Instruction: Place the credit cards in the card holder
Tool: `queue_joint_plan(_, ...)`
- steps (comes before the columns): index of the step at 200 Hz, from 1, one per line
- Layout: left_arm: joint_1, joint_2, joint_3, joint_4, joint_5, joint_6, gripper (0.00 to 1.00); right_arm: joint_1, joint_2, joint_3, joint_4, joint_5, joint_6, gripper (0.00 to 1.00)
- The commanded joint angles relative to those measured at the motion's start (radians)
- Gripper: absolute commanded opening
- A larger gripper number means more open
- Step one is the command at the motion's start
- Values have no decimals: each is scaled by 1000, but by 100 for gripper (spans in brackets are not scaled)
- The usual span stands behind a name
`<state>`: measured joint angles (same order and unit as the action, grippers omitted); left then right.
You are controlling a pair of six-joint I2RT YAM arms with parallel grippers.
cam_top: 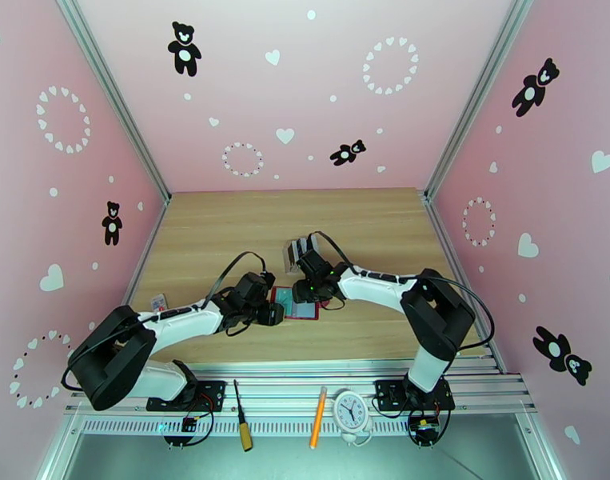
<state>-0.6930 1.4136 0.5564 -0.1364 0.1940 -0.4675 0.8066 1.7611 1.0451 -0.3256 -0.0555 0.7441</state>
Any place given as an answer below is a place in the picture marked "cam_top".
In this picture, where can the orange pen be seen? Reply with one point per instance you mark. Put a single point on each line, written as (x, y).
(317, 418)

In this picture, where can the red leather card holder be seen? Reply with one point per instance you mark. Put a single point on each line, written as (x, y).
(304, 311)

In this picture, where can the circuit board with yellow connector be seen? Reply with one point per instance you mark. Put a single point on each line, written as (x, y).
(424, 426)

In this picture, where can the aluminium frame post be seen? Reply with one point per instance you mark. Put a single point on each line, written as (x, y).
(112, 96)
(477, 103)

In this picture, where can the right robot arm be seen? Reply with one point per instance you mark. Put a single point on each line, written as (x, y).
(374, 288)

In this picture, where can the aluminium front rail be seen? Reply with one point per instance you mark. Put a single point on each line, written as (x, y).
(284, 393)

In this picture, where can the small red white card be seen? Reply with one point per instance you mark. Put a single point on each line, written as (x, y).
(159, 301)

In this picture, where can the clear acrylic card stand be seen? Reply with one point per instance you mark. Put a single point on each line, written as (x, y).
(290, 256)

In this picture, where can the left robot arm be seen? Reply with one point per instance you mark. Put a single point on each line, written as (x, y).
(184, 321)

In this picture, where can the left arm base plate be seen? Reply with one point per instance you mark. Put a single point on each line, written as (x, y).
(212, 391)

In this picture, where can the small black circuit board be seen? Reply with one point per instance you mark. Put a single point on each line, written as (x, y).
(188, 423)

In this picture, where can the white alarm clock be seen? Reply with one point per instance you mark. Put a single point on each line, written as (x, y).
(351, 408)

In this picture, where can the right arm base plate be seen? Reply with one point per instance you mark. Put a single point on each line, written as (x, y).
(389, 393)

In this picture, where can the black bear wall sticker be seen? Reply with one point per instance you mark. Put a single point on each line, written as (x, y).
(532, 93)
(345, 153)
(184, 56)
(559, 356)
(112, 233)

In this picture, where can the aluminium table side rail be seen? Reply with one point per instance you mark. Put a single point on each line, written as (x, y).
(143, 258)
(449, 243)

